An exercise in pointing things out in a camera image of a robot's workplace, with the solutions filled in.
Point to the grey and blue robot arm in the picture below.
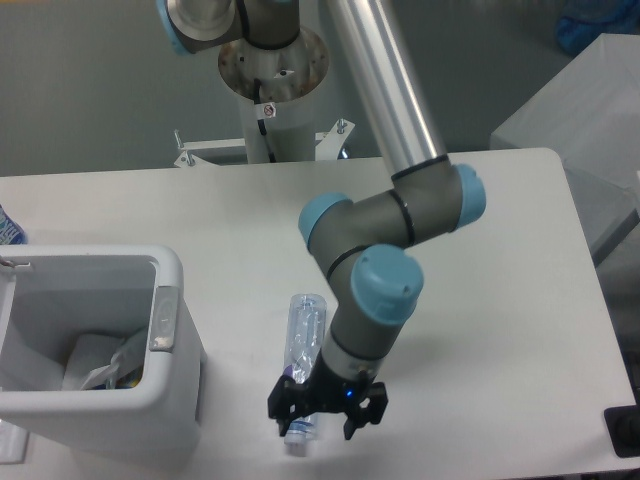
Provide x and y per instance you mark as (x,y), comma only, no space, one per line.
(359,246)

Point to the blue plastic bag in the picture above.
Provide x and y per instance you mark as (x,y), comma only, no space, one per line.
(582,22)

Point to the grey covered box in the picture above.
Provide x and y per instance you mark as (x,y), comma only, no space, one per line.
(589,115)

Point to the white trash can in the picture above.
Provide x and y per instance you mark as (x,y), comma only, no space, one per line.
(50,295)

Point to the blue yellow snack wrapper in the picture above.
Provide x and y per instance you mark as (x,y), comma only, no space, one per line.
(131,379)

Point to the clear plastic bag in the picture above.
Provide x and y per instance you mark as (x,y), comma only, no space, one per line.
(97,361)

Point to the white mounting bracket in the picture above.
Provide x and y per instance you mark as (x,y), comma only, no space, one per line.
(332,144)
(223,152)

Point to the white mounting bracket left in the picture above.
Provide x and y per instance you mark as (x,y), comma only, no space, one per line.
(223,152)

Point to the crushed clear plastic bottle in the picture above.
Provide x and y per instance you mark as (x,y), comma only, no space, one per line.
(305,335)

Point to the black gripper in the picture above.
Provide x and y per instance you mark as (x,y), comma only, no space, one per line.
(326,391)

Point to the blue white packet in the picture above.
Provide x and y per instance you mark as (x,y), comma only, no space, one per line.
(11,233)

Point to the white mounting bracket right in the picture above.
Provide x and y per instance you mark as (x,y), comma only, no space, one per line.
(332,144)

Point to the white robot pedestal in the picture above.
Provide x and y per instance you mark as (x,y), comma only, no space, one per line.
(275,91)

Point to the black device at edge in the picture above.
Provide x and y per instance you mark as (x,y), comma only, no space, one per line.
(623,427)

